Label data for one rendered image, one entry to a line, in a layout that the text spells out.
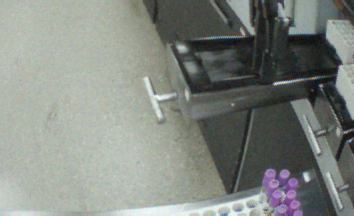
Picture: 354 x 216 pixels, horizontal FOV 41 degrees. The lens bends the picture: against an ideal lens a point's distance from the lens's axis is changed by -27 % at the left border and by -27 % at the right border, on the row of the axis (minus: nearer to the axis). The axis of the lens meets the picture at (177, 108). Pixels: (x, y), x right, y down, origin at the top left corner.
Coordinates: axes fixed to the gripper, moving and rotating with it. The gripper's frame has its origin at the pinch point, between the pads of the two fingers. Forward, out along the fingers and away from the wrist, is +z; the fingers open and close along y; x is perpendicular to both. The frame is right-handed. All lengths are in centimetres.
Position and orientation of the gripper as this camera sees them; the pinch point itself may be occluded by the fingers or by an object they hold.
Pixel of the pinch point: (265, 59)
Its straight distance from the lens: 96.0
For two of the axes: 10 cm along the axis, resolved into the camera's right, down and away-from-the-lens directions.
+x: -9.6, 1.6, -2.3
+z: -0.4, 7.3, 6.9
